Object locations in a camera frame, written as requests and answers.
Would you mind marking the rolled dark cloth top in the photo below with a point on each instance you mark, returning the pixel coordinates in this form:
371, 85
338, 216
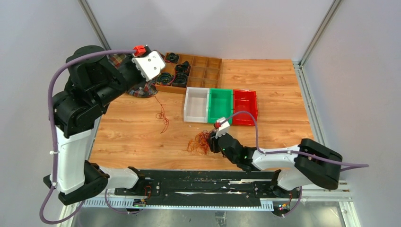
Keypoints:
172, 57

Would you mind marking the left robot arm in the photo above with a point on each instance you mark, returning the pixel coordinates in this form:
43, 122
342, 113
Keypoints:
93, 83

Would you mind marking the rolled dark floral cloth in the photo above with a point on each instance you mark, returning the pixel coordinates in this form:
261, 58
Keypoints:
180, 80

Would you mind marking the plaid cloth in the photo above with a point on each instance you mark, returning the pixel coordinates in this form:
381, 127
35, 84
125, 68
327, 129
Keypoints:
150, 87

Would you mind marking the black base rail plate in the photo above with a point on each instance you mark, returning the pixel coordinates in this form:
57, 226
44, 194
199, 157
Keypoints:
204, 188

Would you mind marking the right aluminium frame post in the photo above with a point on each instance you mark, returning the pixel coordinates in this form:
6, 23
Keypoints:
320, 30

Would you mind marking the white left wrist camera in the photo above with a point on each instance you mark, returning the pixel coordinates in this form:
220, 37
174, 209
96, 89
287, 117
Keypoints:
150, 66

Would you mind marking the red plastic bin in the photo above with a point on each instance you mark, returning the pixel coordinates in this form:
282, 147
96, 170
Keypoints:
245, 100

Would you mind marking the green plastic bin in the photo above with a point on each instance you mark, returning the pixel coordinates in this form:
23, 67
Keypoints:
221, 104

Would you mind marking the white slotted cable duct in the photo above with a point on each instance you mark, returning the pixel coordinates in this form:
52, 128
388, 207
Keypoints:
123, 203

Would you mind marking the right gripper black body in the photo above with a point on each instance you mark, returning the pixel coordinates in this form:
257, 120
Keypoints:
215, 148

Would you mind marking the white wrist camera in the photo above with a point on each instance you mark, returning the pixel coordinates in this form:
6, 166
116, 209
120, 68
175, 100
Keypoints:
150, 66
222, 127

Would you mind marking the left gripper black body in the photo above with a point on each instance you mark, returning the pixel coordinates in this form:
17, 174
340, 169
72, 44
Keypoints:
126, 78

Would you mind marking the white plastic bin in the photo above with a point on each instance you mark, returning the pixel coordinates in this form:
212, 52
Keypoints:
196, 105

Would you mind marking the left aluminium frame post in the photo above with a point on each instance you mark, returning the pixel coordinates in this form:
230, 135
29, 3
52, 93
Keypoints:
94, 23

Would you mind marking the wooden compartment tray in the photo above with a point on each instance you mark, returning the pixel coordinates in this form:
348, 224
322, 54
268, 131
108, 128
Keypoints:
205, 72

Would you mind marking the rolled dark cloth middle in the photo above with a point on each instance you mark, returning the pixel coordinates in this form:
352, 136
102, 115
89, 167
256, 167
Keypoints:
183, 68

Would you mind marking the rolled blue yellow floral cloth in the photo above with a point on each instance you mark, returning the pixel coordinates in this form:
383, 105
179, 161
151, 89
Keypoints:
165, 79

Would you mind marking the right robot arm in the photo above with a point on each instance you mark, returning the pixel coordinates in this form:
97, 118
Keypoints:
306, 163

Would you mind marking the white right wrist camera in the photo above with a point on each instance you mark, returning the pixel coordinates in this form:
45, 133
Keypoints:
222, 127

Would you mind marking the aluminium frame post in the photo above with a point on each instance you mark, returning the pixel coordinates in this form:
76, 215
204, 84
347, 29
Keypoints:
320, 30
94, 23

